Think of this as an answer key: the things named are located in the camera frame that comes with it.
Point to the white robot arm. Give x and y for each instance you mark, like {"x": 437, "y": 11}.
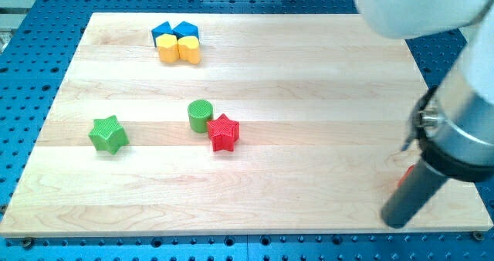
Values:
{"x": 453, "y": 122}

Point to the red star block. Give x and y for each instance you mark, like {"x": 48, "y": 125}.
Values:
{"x": 223, "y": 133}

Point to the green star block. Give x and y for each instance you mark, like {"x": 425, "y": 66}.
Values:
{"x": 108, "y": 135}

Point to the red circle block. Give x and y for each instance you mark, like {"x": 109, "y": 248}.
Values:
{"x": 405, "y": 175}

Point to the green cylinder block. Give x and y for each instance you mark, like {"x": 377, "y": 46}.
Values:
{"x": 200, "y": 112}

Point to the wooden board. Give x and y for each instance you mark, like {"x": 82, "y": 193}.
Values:
{"x": 321, "y": 100}

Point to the yellow heart block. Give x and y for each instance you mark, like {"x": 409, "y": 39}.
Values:
{"x": 189, "y": 49}

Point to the yellow hexagon block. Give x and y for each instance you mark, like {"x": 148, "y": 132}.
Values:
{"x": 167, "y": 48}

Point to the blue pentagon block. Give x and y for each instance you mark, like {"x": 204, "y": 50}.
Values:
{"x": 184, "y": 29}

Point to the blue triangle block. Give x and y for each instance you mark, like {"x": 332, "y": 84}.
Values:
{"x": 164, "y": 28}

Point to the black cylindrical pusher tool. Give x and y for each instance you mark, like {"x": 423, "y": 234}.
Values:
{"x": 414, "y": 193}

